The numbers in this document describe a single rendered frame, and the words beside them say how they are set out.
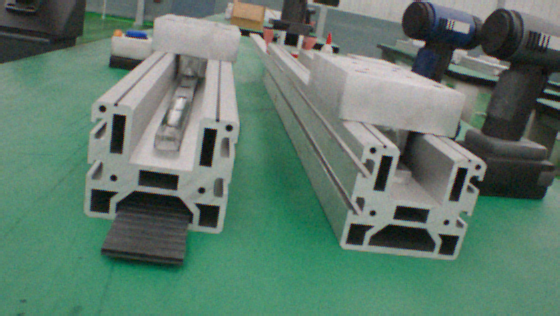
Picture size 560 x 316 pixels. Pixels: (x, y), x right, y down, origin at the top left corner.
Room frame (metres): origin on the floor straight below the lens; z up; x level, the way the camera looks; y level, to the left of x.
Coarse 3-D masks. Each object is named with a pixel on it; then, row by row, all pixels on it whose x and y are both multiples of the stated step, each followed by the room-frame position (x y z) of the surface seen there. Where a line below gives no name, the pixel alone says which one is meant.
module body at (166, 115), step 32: (160, 64) 0.52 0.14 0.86; (224, 64) 0.62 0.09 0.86; (128, 96) 0.35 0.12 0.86; (160, 96) 0.50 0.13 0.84; (192, 96) 0.53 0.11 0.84; (224, 96) 0.42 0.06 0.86; (96, 128) 0.33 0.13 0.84; (128, 128) 0.32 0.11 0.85; (160, 128) 0.38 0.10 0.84; (192, 128) 0.44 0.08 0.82; (224, 128) 0.33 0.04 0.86; (128, 160) 0.32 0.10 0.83; (160, 160) 0.34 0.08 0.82; (192, 160) 0.35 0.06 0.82; (224, 160) 0.33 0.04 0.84; (96, 192) 0.34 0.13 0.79; (128, 192) 0.32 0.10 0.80; (160, 192) 0.33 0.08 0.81; (192, 192) 0.33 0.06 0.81; (224, 192) 0.34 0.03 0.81; (192, 224) 0.33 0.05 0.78
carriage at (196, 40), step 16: (176, 16) 0.76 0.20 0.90; (160, 32) 0.63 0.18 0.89; (176, 32) 0.64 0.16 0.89; (192, 32) 0.64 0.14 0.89; (208, 32) 0.64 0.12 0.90; (224, 32) 0.65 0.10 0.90; (160, 48) 0.63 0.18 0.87; (176, 48) 0.64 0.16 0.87; (192, 48) 0.64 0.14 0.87; (208, 48) 0.64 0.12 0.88; (224, 48) 0.65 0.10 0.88; (192, 64) 0.66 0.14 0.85
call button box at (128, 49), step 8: (112, 40) 0.93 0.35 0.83; (120, 40) 0.93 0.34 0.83; (128, 40) 0.93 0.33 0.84; (136, 40) 0.94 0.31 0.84; (144, 40) 0.95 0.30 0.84; (112, 48) 0.93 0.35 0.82; (120, 48) 0.93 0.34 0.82; (128, 48) 0.93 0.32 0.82; (136, 48) 0.94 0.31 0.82; (144, 48) 0.94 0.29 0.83; (112, 56) 0.93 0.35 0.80; (120, 56) 0.93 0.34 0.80; (128, 56) 0.93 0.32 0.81; (136, 56) 0.94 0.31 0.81; (144, 56) 0.94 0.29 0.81; (112, 64) 0.93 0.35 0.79; (120, 64) 0.93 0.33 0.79; (128, 64) 0.93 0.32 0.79; (136, 64) 0.94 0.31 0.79
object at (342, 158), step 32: (288, 64) 0.78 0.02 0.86; (288, 96) 0.72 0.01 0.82; (288, 128) 0.67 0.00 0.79; (320, 128) 0.49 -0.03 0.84; (352, 128) 0.39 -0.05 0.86; (320, 160) 0.47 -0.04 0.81; (352, 160) 0.38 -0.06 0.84; (384, 160) 0.37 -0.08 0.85; (416, 160) 0.43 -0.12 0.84; (448, 160) 0.37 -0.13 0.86; (480, 160) 0.37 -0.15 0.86; (320, 192) 0.44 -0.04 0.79; (352, 192) 0.35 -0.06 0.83; (384, 192) 0.35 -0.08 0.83; (416, 192) 0.38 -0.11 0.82; (448, 192) 0.36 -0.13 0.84; (352, 224) 0.39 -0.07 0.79; (384, 224) 0.35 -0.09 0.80; (416, 224) 0.36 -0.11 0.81; (448, 224) 0.36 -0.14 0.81; (416, 256) 0.36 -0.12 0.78; (448, 256) 0.36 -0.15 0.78
